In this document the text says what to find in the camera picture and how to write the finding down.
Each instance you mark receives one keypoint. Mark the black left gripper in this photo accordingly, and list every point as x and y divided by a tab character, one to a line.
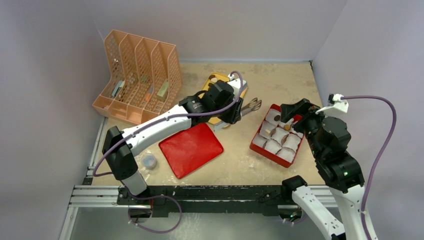
234	115

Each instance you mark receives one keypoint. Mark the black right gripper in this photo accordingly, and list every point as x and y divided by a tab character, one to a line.
296	108

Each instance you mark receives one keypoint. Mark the metal serving tongs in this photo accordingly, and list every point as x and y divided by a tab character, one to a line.
252	106

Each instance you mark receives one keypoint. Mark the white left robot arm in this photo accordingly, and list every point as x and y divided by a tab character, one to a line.
122	146

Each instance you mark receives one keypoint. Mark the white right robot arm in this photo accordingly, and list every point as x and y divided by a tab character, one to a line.
328	139

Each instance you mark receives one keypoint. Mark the red chocolate box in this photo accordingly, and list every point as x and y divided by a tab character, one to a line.
276	140

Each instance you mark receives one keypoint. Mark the red box lid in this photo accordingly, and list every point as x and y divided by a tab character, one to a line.
190	149

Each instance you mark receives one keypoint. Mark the orange plastic file organizer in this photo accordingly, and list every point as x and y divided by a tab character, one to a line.
145	78

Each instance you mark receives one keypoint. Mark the small clear plastic cup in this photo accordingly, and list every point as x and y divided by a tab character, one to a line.
149	161

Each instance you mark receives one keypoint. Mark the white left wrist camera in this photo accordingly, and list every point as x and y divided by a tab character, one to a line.
239	88

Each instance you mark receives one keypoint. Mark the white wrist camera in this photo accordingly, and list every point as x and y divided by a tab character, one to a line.
239	88
337	106

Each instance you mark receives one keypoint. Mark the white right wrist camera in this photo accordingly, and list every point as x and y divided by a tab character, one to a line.
337	106

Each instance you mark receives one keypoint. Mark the black aluminium base frame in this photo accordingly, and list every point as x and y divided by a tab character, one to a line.
267	200

